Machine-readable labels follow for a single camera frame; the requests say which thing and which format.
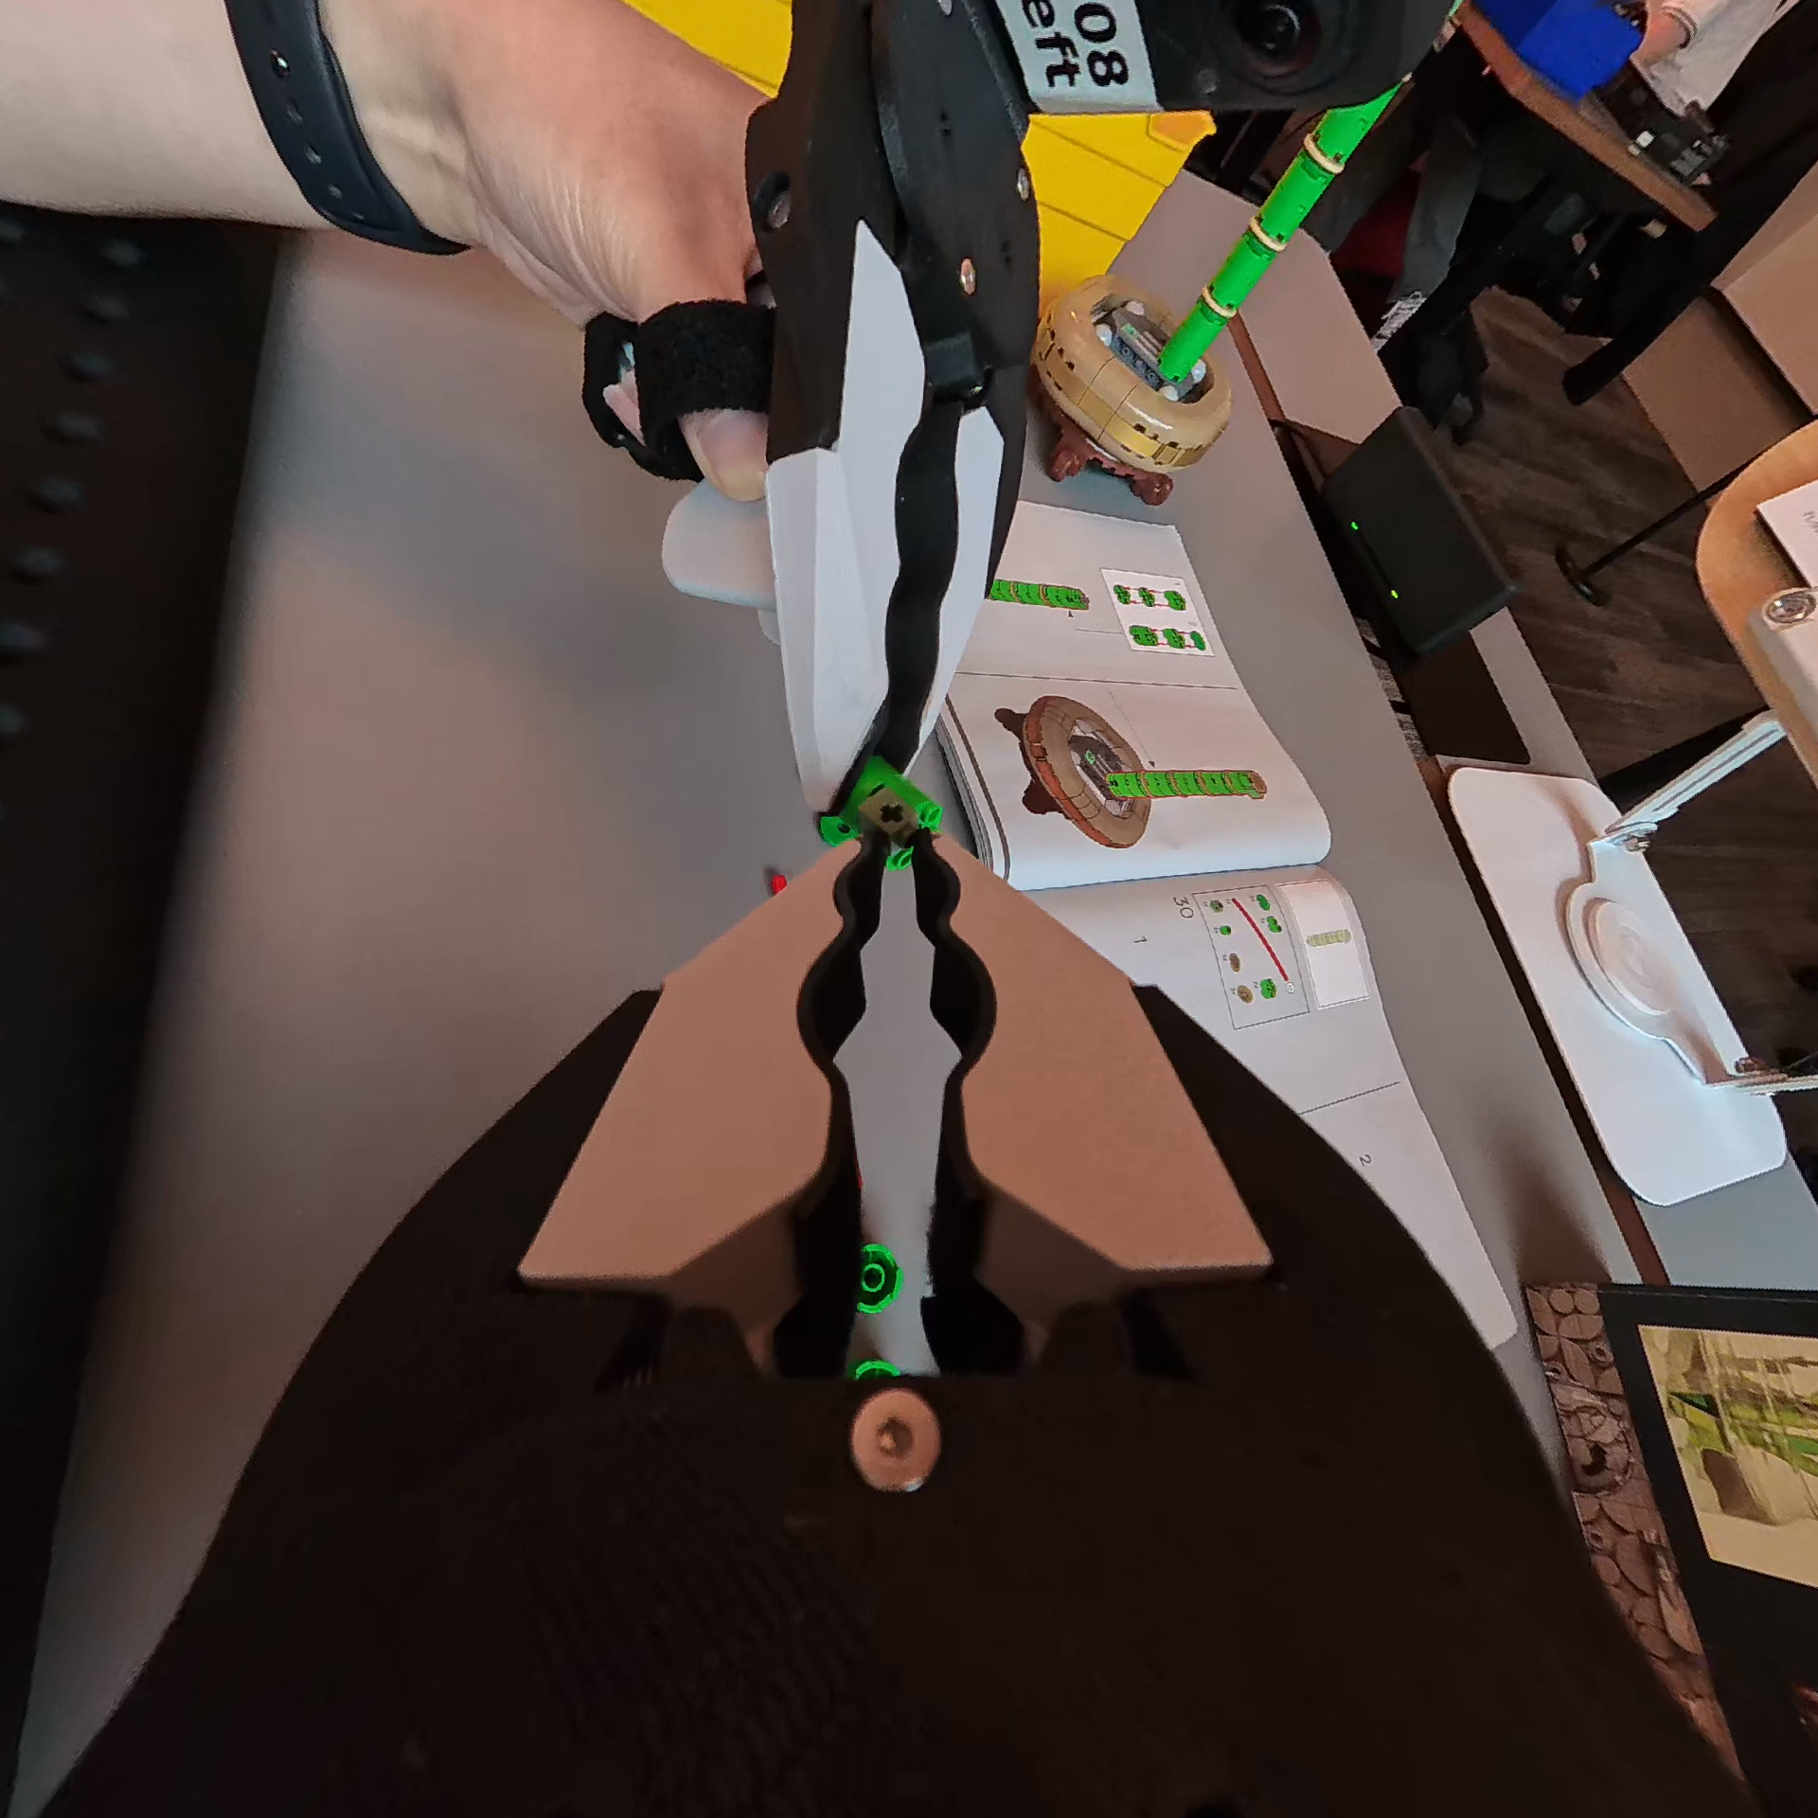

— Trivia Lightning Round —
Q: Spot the yellow plastic bin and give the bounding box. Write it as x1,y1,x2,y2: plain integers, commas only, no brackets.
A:
626,0,1219,254

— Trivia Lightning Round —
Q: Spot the green toy brick stack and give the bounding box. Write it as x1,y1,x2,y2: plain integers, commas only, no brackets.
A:
818,758,943,872

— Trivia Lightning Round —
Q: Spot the wooden background table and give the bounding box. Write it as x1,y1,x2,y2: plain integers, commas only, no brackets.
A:
1455,0,1720,236

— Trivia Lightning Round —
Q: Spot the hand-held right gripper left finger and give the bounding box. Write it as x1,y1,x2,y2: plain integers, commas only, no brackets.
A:
517,838,889,1377

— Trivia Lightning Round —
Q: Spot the cluster of green round bricks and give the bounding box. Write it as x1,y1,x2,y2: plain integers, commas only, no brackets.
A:
848,1242,907,1383

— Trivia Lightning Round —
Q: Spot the white document stand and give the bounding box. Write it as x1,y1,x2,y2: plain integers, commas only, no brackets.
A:
1445,418,1818,1210

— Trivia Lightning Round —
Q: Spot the person's left forearm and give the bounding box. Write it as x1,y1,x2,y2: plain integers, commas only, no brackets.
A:
0,0,335,232

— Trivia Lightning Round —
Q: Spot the black wristband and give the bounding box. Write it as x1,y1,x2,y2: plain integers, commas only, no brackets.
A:
222,0,473,259

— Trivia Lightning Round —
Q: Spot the black charger box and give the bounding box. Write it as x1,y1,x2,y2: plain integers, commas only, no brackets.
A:
1317,407,1521,650

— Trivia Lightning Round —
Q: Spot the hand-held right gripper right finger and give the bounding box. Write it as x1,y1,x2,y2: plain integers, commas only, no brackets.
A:
908,830,1273,1377

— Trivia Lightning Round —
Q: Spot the black toy set box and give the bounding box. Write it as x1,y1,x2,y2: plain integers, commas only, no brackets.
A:
1521,1281,1818,1818

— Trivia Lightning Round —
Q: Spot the bamboo toy brick model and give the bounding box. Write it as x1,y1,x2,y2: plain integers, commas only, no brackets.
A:
1032,70,1412,509

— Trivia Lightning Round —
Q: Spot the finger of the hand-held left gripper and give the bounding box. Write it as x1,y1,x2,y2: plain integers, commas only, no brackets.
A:
765,218,935,814
871,400,1027,779

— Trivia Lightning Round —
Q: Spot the building instruction booklet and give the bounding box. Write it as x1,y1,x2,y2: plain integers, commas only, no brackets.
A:
935,499,1523,1351

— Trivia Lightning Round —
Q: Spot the blue plastic bin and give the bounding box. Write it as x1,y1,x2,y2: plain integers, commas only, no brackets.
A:
1475,0,1644,101

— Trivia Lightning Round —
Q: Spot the person's left hand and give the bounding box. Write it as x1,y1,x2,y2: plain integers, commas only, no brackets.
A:
324,0,782,501

